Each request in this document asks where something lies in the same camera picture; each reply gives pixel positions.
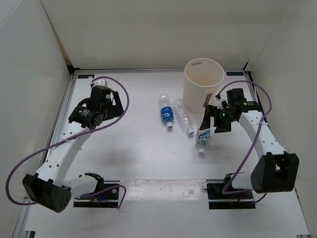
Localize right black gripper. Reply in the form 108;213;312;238
199;105;236;133

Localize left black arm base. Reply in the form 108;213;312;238
73;180;127;209

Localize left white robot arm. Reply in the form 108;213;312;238
22;86;123;213

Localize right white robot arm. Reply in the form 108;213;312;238
200;88;299;198

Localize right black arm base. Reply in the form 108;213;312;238
202;179;256;210

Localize cream plastic bin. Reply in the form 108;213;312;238
183;58;225;113

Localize green blue label bottle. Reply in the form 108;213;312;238
195;128;211;156

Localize clear crumpled plastic bottle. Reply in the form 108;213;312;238
172;99;194;136

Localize blue label water bottle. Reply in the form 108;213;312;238
158;93;174;129

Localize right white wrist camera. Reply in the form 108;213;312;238
215;94;228;110

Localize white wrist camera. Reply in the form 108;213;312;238
215;94;228;110
90;77;107;89

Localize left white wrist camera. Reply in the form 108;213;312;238
90;77;107;89

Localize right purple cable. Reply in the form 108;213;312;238
214;80;273;206

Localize purple cable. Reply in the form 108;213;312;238
5;77;130;208
214;80;273;206

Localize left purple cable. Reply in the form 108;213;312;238
5;77;130;208

